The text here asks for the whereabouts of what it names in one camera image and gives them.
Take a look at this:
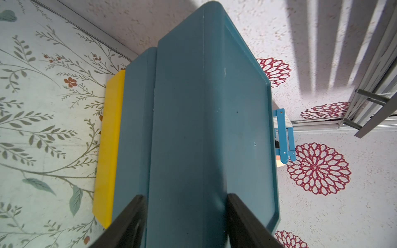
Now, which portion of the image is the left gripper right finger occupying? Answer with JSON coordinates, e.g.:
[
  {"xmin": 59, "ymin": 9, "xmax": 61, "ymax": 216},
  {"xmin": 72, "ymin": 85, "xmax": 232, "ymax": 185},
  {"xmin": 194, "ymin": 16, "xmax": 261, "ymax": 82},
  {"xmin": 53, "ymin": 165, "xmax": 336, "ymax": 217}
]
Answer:
[{"xmin": 226, "ymin": 193, "xmax": 282, "ymax": 248}]

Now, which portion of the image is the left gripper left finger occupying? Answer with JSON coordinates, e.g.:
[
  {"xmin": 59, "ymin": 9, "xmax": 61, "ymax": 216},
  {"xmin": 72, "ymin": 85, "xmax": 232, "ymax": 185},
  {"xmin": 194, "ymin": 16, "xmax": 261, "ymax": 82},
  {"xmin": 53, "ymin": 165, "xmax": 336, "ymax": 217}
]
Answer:
[{"xmin": 91, "ymin": 195, "xmax": 147, "ymax": 248}]

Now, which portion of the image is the teal drawer cabinet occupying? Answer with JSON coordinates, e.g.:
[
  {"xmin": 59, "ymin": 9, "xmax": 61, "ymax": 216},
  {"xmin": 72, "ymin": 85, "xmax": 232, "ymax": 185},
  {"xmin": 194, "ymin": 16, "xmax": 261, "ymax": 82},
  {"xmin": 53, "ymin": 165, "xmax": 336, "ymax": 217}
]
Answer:
[{"xmin": 116, "ymin": 1, "xmax": 280, "ymax": 248}]

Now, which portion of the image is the yellow block behind cabinet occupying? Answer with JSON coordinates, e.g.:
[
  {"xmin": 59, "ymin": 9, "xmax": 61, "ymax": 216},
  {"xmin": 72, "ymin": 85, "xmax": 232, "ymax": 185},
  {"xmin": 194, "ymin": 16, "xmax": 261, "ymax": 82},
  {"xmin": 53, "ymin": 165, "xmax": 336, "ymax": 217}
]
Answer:
[{"xmin": 93, "ymin": 70, "xmax": 126, "ymax": 229}]

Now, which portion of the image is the blue white toy crib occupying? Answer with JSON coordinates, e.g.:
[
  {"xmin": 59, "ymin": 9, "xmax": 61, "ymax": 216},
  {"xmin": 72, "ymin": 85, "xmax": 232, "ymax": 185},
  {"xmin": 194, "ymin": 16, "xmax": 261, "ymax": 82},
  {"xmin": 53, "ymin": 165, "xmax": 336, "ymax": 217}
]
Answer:
[{"xmin": 273, "ymin": 108, "xmax": 296, "ymax": 167}]

